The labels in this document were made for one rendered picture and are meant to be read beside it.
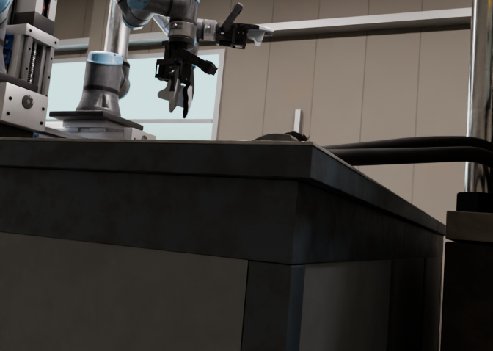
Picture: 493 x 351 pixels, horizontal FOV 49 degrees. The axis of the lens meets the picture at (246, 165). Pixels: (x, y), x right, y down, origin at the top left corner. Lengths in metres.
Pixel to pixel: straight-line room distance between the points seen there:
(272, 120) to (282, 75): 0.38
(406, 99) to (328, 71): 0.66
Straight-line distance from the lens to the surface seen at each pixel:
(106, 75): 1.89
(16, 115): 1.39
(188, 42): 1.53
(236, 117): 4.57
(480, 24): 1.37
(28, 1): 1.84
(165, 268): 0.65
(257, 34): 2.06
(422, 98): 4.20
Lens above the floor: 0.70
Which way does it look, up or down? 7 degrees up
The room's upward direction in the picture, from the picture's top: 5 degrees clockwise
